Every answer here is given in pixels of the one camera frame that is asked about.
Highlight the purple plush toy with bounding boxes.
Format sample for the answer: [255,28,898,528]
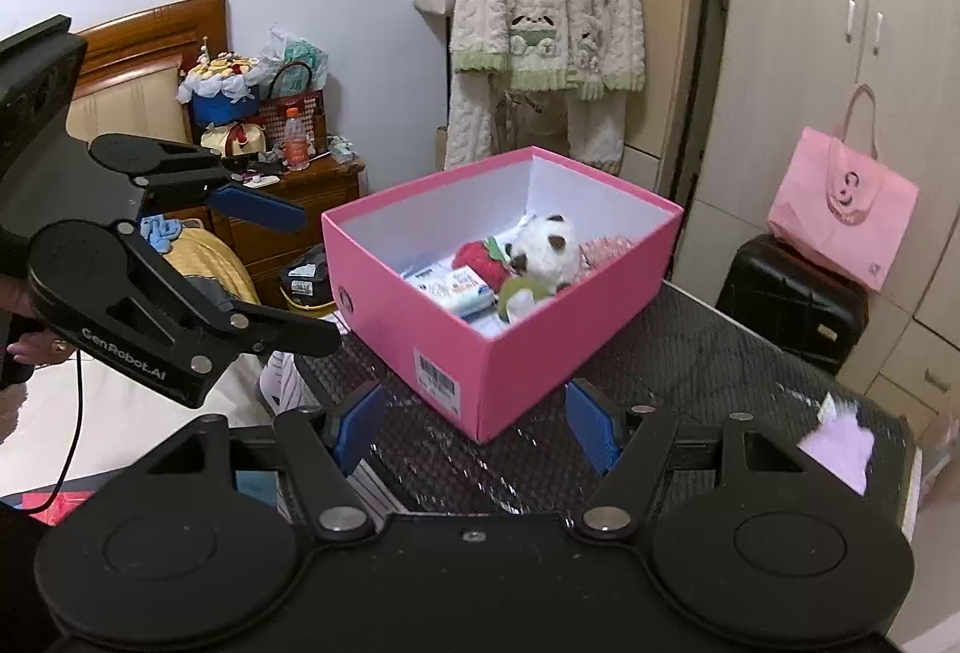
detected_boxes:
[796,390,877,495]

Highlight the wooden bed headboard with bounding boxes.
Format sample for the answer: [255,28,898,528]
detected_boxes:
[66,0,230,148]

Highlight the red strawberry plush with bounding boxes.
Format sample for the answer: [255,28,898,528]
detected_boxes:
[452,238,518,290]

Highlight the white cat plush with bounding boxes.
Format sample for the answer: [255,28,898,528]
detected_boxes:
[504,212,582,294]

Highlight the red woven basket bag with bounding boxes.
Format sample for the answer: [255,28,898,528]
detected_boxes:
[255,61,327,148]

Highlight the wooden nightstand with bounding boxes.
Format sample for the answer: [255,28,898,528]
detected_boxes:
[210,152,370,290]

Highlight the person's left hand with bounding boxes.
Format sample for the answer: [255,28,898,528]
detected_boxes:
[4,330,77,364]

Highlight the cream hat with red ribbon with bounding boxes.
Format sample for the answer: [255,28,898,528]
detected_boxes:
[199,123,269,160]

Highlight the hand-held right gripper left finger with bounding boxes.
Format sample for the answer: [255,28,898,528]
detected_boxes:
[142,380,387,544]

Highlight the pink white striped cloth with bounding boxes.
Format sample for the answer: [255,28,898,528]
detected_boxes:
[259,349,406,534]

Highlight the black round object yellow rim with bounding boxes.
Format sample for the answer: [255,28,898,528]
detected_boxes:
[279,244,338,311]

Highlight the white bed sheet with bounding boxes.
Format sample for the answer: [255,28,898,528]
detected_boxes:
[0,353,272,500]

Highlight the white fluffy pants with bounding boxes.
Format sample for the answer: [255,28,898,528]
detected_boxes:
[444,76,632,176]

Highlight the blue knitted cloth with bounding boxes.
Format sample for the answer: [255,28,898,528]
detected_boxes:
[139,214,185,253]

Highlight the white green plastic bag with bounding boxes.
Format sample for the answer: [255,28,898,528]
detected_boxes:
[259,25,331,92]

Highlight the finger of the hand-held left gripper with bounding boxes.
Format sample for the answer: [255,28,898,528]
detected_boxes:
[88,133,308,236]
[109,219,344,378]

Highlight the white packet orange blue print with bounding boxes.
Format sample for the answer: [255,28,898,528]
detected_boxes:
[431,267,497,320]

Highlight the beige wooden cabinet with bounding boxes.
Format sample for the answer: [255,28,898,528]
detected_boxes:
[622,0,734,204]

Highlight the pink tote bag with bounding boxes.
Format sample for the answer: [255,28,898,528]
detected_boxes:
[766,83,921,293]

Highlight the flower bouquet in blue box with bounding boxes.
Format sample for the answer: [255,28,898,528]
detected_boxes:
[178,34,263,130]

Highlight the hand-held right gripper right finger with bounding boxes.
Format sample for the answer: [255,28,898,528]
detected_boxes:
[565,378,817,544]

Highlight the black cable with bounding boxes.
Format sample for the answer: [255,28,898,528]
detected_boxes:
[22,353,83,515]

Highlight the orange cap drink bottle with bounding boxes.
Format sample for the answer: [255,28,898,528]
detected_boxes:
[281,107,312,172]

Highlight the black suitcase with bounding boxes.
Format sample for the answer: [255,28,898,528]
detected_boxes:
[716,234,871,378]

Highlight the yellow bedding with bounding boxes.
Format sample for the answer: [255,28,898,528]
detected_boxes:
[161,225,262,309]

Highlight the beige wardrobe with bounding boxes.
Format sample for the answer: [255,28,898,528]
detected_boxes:
[686,0,960,444]

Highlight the pink frilly cloth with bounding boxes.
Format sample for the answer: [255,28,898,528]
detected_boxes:
[581,235,638,283]

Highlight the green plush ring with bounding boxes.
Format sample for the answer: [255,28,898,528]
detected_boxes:
[495,276,556,324]

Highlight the pink cardboard box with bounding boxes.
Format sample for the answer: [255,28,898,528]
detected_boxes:
[321,145,685,444]

